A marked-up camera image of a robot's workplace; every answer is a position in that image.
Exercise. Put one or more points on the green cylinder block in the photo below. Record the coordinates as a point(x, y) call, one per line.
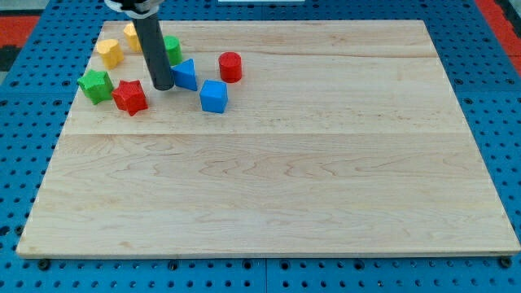
point(173, 50)

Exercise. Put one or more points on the blue cube block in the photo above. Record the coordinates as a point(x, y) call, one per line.
point(213, 96)

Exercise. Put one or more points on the red star block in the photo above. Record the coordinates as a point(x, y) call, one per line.
point(129, 96)

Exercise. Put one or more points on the red cylinder block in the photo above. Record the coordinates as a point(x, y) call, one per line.
point(230, 66)

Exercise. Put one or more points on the blue triangle block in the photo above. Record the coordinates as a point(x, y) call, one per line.
point(184, 75)

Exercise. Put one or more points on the wooden board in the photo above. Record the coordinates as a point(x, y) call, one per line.
point(342, 139)

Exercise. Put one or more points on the robot arm end white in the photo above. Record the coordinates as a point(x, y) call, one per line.
point(135, 9)

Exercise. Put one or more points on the yellow heart block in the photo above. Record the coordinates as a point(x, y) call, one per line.
point(110, 52)

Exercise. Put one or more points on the yellow block behind rod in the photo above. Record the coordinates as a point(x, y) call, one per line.
point(131, 37)

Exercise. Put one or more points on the green star block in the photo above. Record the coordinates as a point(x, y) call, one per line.
point(96, 86)

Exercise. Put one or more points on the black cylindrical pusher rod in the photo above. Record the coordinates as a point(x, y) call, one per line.
point(151, 40)

